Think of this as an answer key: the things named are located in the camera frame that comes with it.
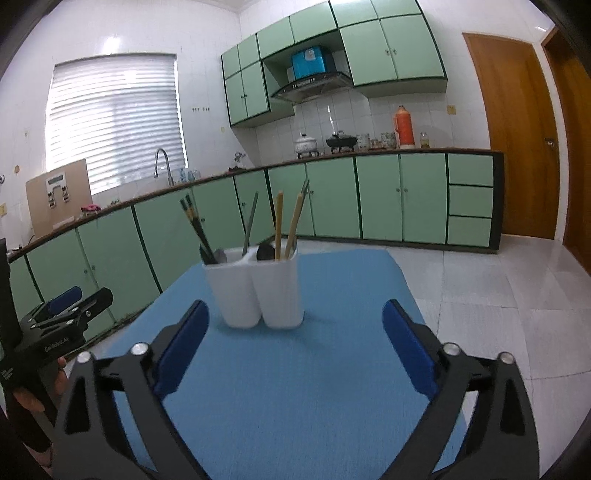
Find brown cardboard box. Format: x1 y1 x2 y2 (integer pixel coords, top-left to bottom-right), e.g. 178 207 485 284
25 159 93 238

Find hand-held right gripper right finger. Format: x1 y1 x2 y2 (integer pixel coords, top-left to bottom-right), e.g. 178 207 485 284
382 298 541 480

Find white cooking pot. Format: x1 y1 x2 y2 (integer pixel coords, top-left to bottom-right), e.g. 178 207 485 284
294 133 319 158

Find person's left hand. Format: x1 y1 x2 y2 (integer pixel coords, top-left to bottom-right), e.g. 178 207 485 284
13 356 71 414

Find black wok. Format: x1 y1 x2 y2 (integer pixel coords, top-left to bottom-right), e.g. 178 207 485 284
325 130 358 153

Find white two-compartment utensil holder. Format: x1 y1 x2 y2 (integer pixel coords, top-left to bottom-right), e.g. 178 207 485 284
203 246 305 330

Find green wall cabinets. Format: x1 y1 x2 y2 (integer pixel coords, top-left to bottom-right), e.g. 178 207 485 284
221 0 448 129

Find white window blinds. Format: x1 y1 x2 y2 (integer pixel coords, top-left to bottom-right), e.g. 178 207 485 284
46 53 189 197

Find green base cabinets with countertop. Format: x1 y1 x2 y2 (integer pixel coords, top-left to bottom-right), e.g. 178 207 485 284
7 148 505 344

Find orange thermos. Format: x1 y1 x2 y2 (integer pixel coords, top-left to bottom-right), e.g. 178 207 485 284
394 106 415 149

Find blue table mat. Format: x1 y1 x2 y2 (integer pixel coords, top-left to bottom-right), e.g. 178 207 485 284
95 249 467 480

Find metal range hood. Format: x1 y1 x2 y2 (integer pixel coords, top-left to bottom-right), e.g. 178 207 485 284
270 71 354 104

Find wooden door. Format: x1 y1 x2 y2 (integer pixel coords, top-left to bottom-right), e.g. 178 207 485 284
463 32 561 241
542 25 591 278

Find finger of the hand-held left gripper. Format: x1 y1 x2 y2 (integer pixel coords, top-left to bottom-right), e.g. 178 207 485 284
21 286 85 326
32 287 115 340

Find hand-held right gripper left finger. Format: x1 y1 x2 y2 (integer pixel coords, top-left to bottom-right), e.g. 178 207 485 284
54 299 211 480

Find blue box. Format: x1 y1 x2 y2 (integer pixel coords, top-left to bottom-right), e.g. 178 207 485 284
291 45 331 80

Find metal chopstick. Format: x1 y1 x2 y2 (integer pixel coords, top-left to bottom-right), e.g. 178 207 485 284
295 179 311 217
242 191 260 258

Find black chopstick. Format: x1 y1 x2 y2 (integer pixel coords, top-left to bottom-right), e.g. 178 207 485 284
179 199 214 265
185 195 219 263

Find curved metal faucet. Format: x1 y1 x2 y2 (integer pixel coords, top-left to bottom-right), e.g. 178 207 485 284
154 148 175 186

